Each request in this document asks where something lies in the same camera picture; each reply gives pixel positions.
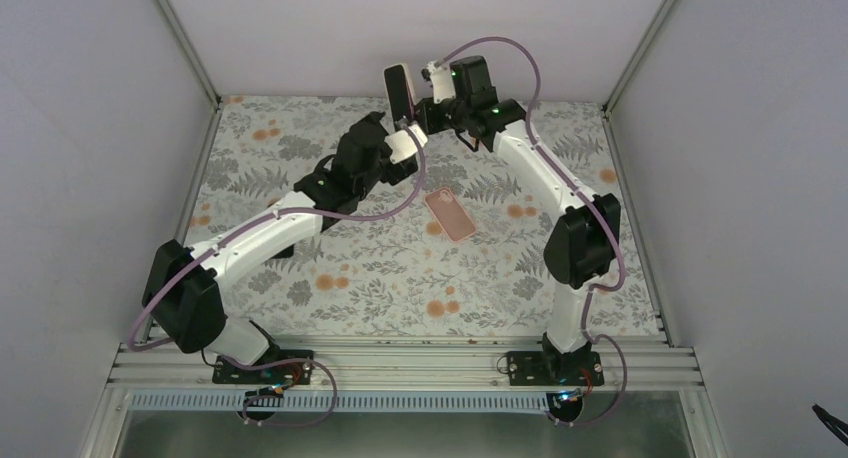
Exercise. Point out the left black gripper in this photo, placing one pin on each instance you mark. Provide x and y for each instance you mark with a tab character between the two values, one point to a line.
404	172

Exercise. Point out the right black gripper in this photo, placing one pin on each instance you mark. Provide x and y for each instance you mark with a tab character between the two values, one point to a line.
429	119

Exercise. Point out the black smartphone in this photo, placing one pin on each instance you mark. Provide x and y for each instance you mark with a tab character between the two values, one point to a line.
285	253
394	87

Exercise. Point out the pink phone case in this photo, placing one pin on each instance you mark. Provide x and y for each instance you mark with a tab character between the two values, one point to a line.
453	218

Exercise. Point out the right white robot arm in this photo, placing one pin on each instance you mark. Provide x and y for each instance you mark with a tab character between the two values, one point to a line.
584	240

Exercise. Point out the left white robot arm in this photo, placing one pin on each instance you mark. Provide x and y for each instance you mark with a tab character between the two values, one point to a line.
183	290

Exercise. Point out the floral table mat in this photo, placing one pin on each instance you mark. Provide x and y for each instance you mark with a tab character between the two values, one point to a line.
397	273

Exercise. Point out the black object at edge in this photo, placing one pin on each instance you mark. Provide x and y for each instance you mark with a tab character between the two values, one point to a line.
832	423

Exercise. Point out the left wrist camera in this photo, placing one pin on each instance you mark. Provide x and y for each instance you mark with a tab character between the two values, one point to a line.
404	143

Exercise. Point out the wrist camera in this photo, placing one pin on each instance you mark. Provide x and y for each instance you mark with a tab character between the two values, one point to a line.
440	77
404	143

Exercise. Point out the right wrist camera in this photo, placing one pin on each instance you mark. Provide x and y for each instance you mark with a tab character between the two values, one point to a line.
440	77

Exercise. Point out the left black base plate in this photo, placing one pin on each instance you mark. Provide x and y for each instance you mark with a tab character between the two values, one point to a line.
298	373

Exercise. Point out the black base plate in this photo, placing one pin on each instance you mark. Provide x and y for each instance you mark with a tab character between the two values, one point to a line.
298	373
535	368

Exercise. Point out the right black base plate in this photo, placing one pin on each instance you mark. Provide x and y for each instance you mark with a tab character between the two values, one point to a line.
535	368

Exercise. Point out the perforated cable duct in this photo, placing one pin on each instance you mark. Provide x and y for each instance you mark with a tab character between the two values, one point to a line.
345	401

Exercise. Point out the left aluminium frame post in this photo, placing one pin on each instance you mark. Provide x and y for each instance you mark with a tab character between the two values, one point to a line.
188	50

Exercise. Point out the aluminium frame post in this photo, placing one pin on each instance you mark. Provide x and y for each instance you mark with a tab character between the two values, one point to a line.
634	62
188	50

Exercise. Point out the right aluminium frame post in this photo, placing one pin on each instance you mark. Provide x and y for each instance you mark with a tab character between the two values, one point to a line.
634	62

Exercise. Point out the aluminium front rail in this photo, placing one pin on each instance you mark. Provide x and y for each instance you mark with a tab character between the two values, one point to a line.
370	364

